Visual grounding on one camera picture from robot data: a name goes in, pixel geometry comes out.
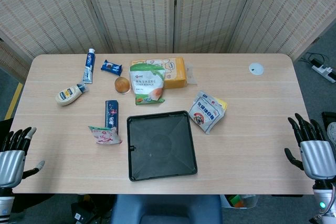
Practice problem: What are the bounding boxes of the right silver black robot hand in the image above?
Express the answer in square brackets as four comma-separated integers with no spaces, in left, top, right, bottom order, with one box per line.
[284,113,333,182]

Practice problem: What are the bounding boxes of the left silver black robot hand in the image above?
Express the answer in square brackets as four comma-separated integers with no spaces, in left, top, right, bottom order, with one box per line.
[0,126,46,189]

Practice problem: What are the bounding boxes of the pink white snack bag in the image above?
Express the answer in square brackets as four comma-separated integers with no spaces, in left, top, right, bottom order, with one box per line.
[88,125,123,145]

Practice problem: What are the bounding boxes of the blue cookie packet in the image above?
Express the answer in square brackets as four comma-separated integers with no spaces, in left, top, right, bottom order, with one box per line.
[100,59,124,76]

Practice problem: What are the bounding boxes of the black square plastic tray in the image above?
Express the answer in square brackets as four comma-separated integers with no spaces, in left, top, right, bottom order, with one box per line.
[126,110,198,183]

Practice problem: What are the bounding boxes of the white shoe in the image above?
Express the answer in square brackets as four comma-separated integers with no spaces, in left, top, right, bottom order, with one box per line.
[326,122,336,144]

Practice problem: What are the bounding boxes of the clear box with colourful items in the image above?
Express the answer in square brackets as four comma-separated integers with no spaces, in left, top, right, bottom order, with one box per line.
[222,194,260,209]

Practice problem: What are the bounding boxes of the white power strip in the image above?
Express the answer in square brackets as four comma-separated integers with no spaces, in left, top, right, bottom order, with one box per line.
[311,60,336,83]

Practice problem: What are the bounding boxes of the black equipment under table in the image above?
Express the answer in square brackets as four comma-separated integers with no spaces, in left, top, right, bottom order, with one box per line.
[70,194,114,224]

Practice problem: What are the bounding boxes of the cream mayonnaise squeeze bottle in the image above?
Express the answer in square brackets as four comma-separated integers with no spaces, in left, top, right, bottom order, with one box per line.
[55,82,88,107]

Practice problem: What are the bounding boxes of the yellow green sponge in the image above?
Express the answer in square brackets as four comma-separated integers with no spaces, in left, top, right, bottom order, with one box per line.
[216,98,228,118]

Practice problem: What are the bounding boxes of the dark blue carton box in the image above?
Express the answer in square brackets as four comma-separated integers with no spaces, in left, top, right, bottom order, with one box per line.
[104,100,120,134]

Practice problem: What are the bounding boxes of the white castor sugar bag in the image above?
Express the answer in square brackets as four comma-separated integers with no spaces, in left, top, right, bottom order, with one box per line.
[188,90,224,135]

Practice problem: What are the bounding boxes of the blue white toothpaste tube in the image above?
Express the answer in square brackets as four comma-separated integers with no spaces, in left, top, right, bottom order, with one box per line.
[82,48,96,85]

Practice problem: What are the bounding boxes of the orange jelly cup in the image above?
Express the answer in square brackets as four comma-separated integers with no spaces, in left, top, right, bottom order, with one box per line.
[114,76,131,95]

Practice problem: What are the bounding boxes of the green white corn starch bag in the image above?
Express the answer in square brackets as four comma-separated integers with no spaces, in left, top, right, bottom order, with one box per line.
[129,62,166,106]

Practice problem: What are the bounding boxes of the blue chair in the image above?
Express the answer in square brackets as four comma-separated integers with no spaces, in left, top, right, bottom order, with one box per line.
[110,194,224,224]

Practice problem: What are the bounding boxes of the orange cheese block package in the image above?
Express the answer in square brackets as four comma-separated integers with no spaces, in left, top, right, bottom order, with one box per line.
[131,56,198,90]

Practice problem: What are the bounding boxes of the woven folding screen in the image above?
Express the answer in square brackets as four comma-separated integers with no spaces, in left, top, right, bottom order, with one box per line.
[0,0,336,78]

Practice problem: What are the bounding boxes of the black floor cable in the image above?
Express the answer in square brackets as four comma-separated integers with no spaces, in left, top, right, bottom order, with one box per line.
[298,51,328,65]

